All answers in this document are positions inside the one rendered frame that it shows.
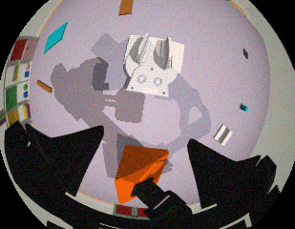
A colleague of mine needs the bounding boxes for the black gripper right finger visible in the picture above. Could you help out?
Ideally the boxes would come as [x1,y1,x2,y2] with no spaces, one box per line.
[186,138,261,209]

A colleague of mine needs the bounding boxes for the small teal cube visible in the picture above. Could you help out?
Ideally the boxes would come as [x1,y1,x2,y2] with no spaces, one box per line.
[240,105,247,112]

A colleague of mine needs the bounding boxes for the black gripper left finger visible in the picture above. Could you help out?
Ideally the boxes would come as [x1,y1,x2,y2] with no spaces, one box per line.
[25,123,105,197]

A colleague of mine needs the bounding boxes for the teal flat square plate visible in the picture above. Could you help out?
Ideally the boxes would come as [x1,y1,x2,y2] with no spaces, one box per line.
[44,22,68,53]

